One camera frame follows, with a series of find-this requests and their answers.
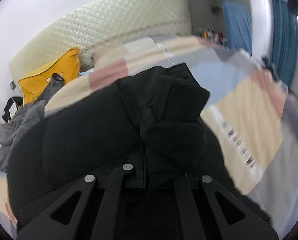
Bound blue curtain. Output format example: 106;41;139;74
271;0;298;86

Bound black bag on nightstand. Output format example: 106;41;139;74
2;96;23;122

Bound blue towel on chair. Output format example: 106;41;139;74
221;0;252;54

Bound cream quilted headboard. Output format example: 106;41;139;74
9;0;192;82

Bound bottles on side shelf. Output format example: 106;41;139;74
202;28;227;46

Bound patchwork checked duvet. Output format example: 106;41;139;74
45;36;298;239

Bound grey fleece garment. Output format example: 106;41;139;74
0;74;64;172

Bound black puffer jacket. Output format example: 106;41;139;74
7;64;271;239

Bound yellow pillow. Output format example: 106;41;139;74
18;48;80;105

